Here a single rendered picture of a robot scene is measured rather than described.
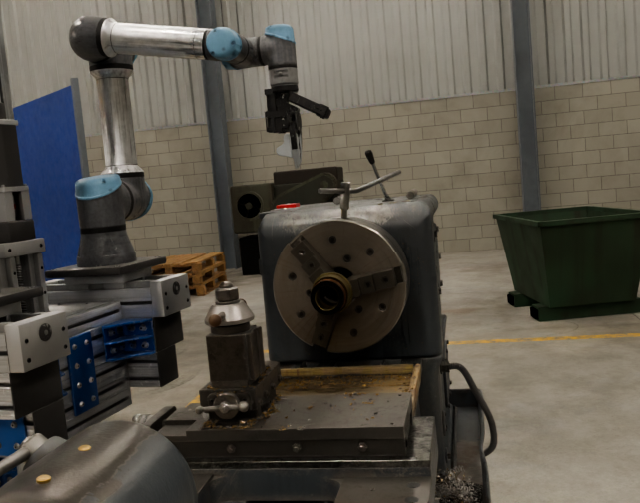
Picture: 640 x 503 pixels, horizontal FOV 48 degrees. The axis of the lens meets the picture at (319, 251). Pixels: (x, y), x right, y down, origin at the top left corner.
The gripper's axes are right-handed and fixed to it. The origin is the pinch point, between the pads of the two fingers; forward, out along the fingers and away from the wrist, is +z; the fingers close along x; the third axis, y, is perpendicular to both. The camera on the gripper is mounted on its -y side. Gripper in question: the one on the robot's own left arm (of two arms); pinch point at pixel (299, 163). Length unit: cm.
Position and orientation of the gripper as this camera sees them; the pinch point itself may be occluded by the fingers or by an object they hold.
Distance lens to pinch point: 191.7
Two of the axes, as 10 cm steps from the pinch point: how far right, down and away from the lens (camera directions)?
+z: 0.9, 9.9, 1.0
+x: -1.7, 1.1, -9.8
